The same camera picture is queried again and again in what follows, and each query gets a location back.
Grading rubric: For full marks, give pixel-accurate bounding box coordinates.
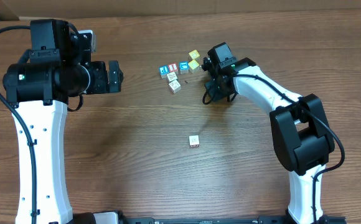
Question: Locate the blue letter P block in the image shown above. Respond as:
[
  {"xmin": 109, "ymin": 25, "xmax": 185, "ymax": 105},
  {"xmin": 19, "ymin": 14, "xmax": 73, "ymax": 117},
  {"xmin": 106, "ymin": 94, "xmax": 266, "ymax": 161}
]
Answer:
[{"xmin": 159, "ymin": 65, "xmax": 169, "ymax": 79}]

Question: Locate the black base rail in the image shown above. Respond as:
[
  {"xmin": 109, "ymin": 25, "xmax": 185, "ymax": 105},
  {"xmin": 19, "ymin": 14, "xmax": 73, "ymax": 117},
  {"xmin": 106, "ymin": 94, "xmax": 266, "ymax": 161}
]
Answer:
[{"xmin": 118, "ymin": 215, "xmax": 347, "ymax": 224}]

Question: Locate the yellow block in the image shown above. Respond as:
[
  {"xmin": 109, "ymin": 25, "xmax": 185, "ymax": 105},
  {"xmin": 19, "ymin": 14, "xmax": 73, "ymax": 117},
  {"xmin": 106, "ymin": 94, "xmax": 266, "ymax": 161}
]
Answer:
[
  {"xmin": 188, "ymin": 60, "xmax": 200, "ymax": 73},
  {"xmin": 189, "ymin": 50, "xmax": 200, "ymax": 61}
]

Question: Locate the natural block letter B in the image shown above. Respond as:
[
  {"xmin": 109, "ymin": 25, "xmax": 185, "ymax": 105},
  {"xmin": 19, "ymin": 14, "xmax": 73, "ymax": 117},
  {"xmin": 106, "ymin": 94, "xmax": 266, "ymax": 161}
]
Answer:
[{"xmin": 189, "ymin": 135, "xmax": 200, "ymax": 147}]

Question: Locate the red letter I block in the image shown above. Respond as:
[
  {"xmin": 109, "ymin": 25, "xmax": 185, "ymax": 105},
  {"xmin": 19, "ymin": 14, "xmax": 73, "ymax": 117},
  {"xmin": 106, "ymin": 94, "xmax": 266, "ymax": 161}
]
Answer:
[{"xmin": 167, "ymin": 63, "xmax": 179, "ymax": 73}]

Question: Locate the cardboard box edge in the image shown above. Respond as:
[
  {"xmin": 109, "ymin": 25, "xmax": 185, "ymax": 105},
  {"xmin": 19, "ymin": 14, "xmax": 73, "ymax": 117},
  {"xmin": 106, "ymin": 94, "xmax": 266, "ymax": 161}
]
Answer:
[{"xmin": 0, "ymin": 0, "xmax": 361, "ymax": 21}]

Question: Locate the yellow block lower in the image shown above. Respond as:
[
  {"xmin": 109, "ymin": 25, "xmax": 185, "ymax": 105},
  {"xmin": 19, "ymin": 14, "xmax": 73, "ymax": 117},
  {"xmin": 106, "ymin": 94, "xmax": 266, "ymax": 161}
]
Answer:
[{"xmin": 188, "ymin": 60, "xmax": 200, "ymax": 73}]

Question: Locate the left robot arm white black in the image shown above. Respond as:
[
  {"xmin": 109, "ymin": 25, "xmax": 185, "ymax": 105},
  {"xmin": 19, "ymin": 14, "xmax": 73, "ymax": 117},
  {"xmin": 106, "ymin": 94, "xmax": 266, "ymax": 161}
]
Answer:
[{"xmin": 2, "ymin": 19, "xmax": 123, "ymax": 223}]

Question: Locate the yellow block upper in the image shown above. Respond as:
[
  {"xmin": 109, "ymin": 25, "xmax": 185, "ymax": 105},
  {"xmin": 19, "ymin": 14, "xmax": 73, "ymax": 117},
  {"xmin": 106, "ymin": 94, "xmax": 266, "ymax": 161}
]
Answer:
[{"xmin": 189, "ymin": 50, "xmax": 200, "ymax": 61}]

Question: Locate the natural wood picture block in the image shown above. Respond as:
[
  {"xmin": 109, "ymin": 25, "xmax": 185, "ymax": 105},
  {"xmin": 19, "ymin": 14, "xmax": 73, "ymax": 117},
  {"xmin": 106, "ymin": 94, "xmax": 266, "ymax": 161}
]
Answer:
[{"xmin": 166, "ymin": 72, "xmax": 178, "ymax": 83}]

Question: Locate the wood block red side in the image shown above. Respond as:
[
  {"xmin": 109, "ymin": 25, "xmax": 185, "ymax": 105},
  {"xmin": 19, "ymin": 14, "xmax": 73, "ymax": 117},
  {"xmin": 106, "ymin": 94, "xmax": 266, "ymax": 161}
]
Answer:
[{"xmin": 169, "ymin": 80, "xmax": 181, "ymax": 94}]

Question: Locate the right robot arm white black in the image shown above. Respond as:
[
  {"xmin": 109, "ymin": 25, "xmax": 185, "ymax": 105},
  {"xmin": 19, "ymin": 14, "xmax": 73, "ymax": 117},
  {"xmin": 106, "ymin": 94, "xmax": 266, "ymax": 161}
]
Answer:
[{"xmin": 202, "ymin": 42, "xmax": 335, "ymax": 223}]

